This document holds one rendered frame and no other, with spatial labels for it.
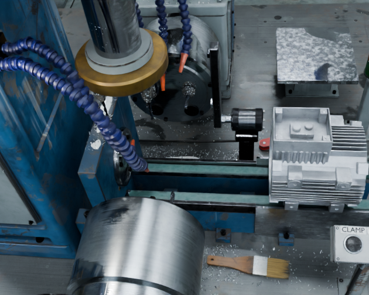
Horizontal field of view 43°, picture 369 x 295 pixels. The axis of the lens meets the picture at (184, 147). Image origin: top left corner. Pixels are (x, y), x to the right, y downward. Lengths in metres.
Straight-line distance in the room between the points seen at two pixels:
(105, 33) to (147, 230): 0.36
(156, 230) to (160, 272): 0.08
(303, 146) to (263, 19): 0.99
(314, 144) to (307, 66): 0.56
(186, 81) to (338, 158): 0.43
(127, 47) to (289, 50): 0.81
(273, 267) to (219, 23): 0.69
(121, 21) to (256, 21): 1.13
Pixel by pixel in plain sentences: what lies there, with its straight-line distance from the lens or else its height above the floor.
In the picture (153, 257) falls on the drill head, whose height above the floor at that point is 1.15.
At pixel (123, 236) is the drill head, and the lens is 0.85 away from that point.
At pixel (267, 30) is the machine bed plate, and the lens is 1.86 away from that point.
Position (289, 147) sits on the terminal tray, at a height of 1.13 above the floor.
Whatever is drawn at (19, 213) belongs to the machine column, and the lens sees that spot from 1.12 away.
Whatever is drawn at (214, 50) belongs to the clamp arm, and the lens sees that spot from 1.04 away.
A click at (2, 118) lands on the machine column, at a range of 0.88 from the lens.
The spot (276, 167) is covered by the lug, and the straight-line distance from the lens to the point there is 1.02.
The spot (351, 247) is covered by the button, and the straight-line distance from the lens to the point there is 0.95.
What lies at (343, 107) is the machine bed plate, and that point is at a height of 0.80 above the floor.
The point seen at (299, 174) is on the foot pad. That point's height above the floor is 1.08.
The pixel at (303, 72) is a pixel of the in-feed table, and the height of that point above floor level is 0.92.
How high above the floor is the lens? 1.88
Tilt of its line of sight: 49 degrees down
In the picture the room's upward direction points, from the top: 8 degrees counter-clockwise
